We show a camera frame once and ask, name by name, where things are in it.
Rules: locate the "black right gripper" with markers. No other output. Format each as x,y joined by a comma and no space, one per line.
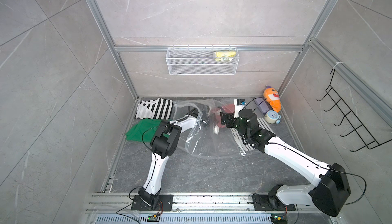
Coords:
226,116

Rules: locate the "red shirt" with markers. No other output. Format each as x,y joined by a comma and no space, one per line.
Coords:
223,111

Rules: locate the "clear plastic vacuum bag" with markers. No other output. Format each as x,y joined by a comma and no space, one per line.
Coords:
208,138

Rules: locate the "black white striped tank top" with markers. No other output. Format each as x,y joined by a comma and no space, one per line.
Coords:
155,109

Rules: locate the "green shirt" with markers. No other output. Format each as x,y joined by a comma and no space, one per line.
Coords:
144,130

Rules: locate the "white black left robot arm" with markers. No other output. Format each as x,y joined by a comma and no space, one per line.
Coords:
163,145

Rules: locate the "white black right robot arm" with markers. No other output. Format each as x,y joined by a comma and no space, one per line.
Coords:
328,188

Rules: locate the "thin striped white shirt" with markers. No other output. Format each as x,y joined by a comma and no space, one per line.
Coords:
251,133

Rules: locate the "purple glasses case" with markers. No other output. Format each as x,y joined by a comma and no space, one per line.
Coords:
262,105

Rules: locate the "orange plush toy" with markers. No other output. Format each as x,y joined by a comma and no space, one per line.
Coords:
272,97

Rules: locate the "yellow item in basket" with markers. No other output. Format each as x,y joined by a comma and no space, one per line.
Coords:
224,55

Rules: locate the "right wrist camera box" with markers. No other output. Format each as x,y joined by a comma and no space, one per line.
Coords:
239,103

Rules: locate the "white wire mesh basket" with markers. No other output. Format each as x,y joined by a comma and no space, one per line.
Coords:
199,61

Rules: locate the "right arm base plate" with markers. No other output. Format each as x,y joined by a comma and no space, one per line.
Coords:
264,202

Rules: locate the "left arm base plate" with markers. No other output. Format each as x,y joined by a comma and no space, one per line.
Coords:
162,203

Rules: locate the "aluminium mounting rail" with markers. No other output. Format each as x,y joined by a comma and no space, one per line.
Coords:
110,203

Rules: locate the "black wire hook rack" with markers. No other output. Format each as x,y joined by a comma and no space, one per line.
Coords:
356,127

